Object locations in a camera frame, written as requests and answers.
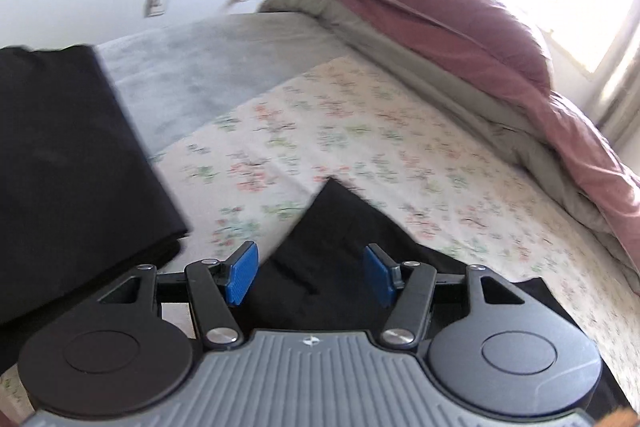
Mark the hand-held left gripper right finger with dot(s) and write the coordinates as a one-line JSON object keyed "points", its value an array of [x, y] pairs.
{"points": [[377, 274]]}

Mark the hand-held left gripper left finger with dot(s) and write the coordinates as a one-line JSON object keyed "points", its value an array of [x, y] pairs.
{"points": [[240, 274]]}

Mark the black pants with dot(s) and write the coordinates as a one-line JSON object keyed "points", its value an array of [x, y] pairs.
{"points": [[50, 157]]}

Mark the pale grey bed sheet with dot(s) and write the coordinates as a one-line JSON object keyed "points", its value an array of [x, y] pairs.
{"points": [[200, 67]]}

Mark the pink and grey duvet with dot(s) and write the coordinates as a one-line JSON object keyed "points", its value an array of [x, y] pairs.
{"points": [[425, 7]]}

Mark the white wall socket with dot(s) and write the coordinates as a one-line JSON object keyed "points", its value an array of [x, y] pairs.
{"points": [[156, 5]]}

